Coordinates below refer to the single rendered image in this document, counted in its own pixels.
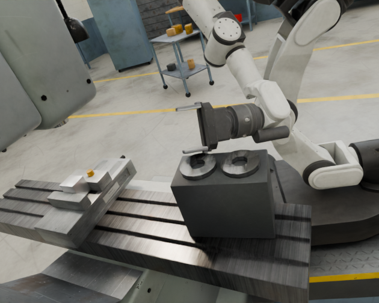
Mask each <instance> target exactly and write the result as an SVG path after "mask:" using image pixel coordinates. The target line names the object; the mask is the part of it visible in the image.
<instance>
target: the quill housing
mask: <svg viewBox="0 0 379 303"><path fill-rule="evenodd" d="M0 52H1V53H2V56H3V57H4V58H5V60H6V62H7V63H8V65H9V66H10V68H11V69H12V71H13V73H14V74H15V75H16V77H17V79H18V80H19V82H20V84H21V85H22V86H23V88H24V90H25V91H26V93H27V95H28V96H29V98H30V99H31V101H32V102H33V104H34V106H35V107H36V108H37V110H38V112H39V113H40V115H41V117H42V121H41V123H40V125H39V126H38V127H36V128H35V129H34V130H47V129H51V128H53V127H55V126H57V125H58V124H60V123H61V122H62V121H64V120H65V119H66V118H67V117H69V116H71V115H72V114H73V113H74V112H76V111H77V110H79V109H80V108H82V107H83V106H84V105H86V104H87V103H88V102H90V101H91V100H93V98H94V97H95V96H96V87H95V85H94V82H93V80H92V78H91V76H90V74H89V72H88V70H87V68H86V66H85V64H84V62H83V60H82V58H81V56H80V53H79V51H78V49H77V47H76V45H75V43H74V41H73V38H72V36H71V35H70V32H69V30H68V29H67V26H66V24H65V22H64V20H63V18H62V16H61V14H60V12H59V10H58V7H57V5H56V3H55V1H54V0H0Z"/></svg>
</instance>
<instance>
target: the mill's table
mask: <svg viewBox="0 0 379 303"><path fill-rule="evenodd" d="M60 184H62V183H57V182H44V181H37V180H24V179H22V180H20V181H19V182H18V183H16V184H15V187H16V188H15V189H14V188H10V189H9V190H8V191H7V192H6V193H4V194H3V195H2V196H3V197H4V198H0V232H1V233H6V234H10V235H13V236H18V237H22V238H25V239H30V240H34V241H38V242H42V243H46V244H50V245H54V246H58V247H62V248H66V249H70V250H74V251H78V252H81V253H86V254H90V255H93V256H98V257H102V258H105V259H110V260H114V261H117V262H122V263H126V264H129V265H134V266H138V267H141V268H146V269H150V270H153V271H158V272H162V273H165V274H170V275H174V276H177V277H182V278H186V279H189V280H194V281H198V282H201V283H206V284H210V285H213V286H218V287H222V288H225V289H230V290H234V291H237V292H242V293H246V294H249V295H254V296H258V297H261V298H266V299H270V300H273V301H278V302H282V303H309V277H310V248H311V233H312V208H311V206H310V205H302V204H289V203H276V202H274V216H275V234H276V237H275V239H261V238H236V237H191V236H190V234H189V232H188V229H187V227H186V225H185V222H184V220H183V217H182V214H181V212H180V210H179V207H178V205H177V202H176V200H175V197H174V195H173V193H169V192H156V191H144V190H136V189H124V190H123V191H122V193H121V194H120V195H119V196H118V197H117V199H116V200H115V202H113V204H112V205H111V207H110V208H109V209H108V210H107V212H106V213H105V214H104V216H103V217H102V218H101V220H100V221H99V222H98V223H97V225H96V226H95V227H94V229H93V230H92V231H91V232H90V234H89V235H88V236H87V237H86V239H85V240H84V241H83V243H82V244H81V245H80V247H79V248H73V247H70V246H65V245H61V244H58V243H53V242H48V241H45V240H44V239H43V238H42V237H41V235H40V234H39V233H38V232H37V230H36V229H35V228H34V226H35V225H36V223H38V222H39V220H41V219H42V217H44V216H45V215H46V214H47V213H48V212H49V211H50V210H51V209H52V208H53V206H52V205H51V203H50V202H49V201H48V199H47V197H48V196H50V195H51V193H53V192H54V191H59V192H63V190H62V189H61V188H60V186H59V185H60Z"/></svg>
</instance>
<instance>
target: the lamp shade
mask: <svg viewBox="0 0 379 303"><path fill-rule="evenodd" d="M63 20H64V22H65V24H66V26H67V29H68V30H69V32H70V35H71V36H72V38H73V41H74V43H79V42H81V41H84V40H86V39H88V38H90V36H89V34H88V32H87V30H86V28H85V26H84V25H83V24H82V22H81V21H80V20H79V19H76V18H74V17H67V18H65V19H63Z"/></svg>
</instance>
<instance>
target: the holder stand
mask: <svg viewBox="0 0 379 303"><path fill-rule="evenodd" d="M170 187H171V190H172V193H173V195H174V197H175V200H176V202H177V205H178V207H179V210H180V212H181V214H182V217H183V220H184V222H185V225H186V227H187V229H188V232H189V235H190V236H191V237H236V238H261V239H275V237H276V234H275V216H274V197H273V188H272V183H271V173H270V164H269V159H268V150H267V149H261V150H236V151H233V152H225V153H210V154H209V153H198V154H194V155H188V156H182V158H181V160H180V163H179V166H178V168H177V170H176V173H175V175H174V177H173V180H172V183H171V185H170Z"/></svg>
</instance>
